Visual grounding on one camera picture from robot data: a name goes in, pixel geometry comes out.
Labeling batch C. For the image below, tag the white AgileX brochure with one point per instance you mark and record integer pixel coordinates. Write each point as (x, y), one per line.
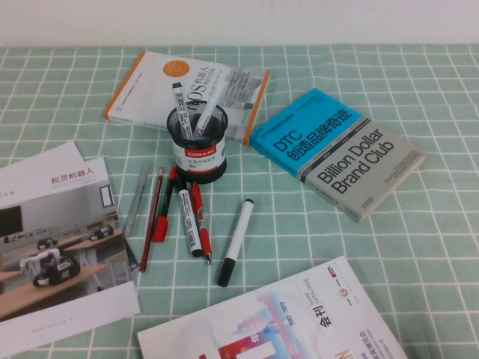
(45, 157)

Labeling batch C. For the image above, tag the black mesh pen holder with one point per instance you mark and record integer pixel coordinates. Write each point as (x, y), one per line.
(202, 157)

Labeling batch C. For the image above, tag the blue grey Billion Dollar book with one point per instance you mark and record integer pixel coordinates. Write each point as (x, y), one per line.
(355, 168)

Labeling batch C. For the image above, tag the AgileX brochure with robot photo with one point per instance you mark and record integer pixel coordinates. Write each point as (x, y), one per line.
(56, 232)

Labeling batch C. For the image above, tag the red black fineliner pen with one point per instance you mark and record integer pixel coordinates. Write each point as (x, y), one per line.
(161, 224)

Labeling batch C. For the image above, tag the grey pen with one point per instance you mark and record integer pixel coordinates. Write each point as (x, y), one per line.
(136, 202)

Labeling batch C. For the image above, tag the red retractable gel pen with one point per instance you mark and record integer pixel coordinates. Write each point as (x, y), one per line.
(200, 213)

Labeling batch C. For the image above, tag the white ROS book orange edge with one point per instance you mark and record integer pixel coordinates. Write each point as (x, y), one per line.
(149, 89)

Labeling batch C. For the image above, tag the plain white marker black cap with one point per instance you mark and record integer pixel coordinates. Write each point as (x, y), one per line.
(239, 232)

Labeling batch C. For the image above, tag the green checkered tablecloth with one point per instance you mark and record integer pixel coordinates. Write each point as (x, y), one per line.
(337, 239)

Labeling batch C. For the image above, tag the red pencil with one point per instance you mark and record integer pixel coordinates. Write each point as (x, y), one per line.
(151, 224)

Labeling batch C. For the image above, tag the labelled black white marker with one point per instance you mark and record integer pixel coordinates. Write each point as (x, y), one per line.
(181, 108)
(189, 220)

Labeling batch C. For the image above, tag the white show catalogue magazine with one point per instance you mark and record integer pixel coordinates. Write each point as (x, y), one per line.
(280, 321)

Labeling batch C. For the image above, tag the translucent white pen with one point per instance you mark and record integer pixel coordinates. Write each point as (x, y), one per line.
(209, 108)

